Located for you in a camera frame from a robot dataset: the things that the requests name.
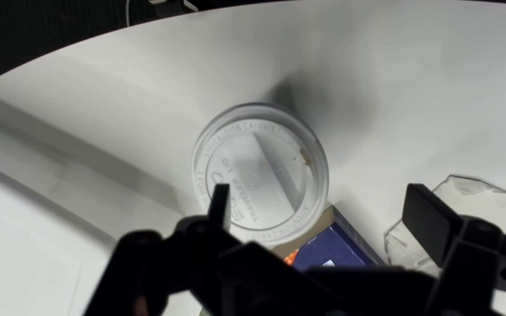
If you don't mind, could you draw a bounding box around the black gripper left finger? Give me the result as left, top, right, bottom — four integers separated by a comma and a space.
207, 182, 233, 233

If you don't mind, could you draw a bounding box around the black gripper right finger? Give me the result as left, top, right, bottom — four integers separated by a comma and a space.
400, 182, 465, 268

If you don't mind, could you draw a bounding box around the white plastic cup lid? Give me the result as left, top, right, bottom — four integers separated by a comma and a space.
189, 101, 330, 243

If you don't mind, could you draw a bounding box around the crumpled clear plastic bag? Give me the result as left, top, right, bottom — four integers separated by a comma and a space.
382, 173, 506, 277

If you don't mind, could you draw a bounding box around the blue and yellow book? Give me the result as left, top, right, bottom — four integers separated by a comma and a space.
272, 203, 386, 273

